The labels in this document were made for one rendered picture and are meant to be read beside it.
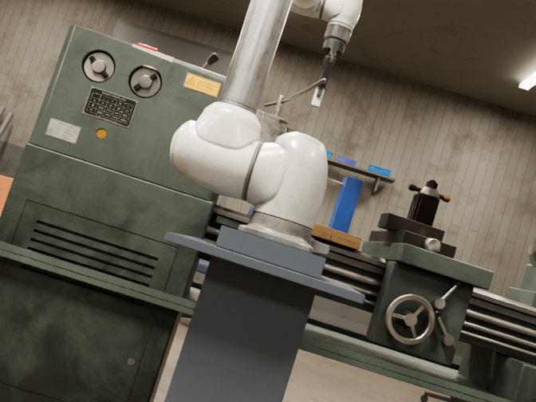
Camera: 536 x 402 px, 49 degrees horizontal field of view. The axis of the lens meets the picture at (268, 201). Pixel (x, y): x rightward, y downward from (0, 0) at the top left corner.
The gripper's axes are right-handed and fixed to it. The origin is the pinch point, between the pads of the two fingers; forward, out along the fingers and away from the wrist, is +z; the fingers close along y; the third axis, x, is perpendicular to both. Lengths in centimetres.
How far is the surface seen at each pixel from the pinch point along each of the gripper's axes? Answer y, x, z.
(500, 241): 643, -378, -26
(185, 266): -23, 25, 68
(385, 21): 513, -94, -231
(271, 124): -6.8, 12.6, 15.5
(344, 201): 0.6, -20.2, 32.0
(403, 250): -26, -38, 43
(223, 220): -12, 18, 51
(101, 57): -20, 70, 14
